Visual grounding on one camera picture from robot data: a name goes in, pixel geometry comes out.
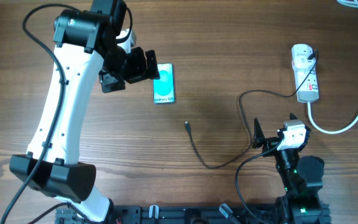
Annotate Galaxy smartphone with cyan screen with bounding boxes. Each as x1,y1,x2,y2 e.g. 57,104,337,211
153,63,175,104

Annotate black USB charging cable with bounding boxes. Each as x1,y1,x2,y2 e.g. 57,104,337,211
184,49,319,170

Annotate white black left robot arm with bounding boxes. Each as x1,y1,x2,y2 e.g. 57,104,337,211
9,1,160,223

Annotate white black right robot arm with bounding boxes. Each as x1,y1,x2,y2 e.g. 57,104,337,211
252,114,331,224

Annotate white USB charger plug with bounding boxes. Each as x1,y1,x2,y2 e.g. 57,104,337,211
291,55,314,72

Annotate white power strip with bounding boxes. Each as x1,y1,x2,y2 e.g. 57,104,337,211
291,44,319,103

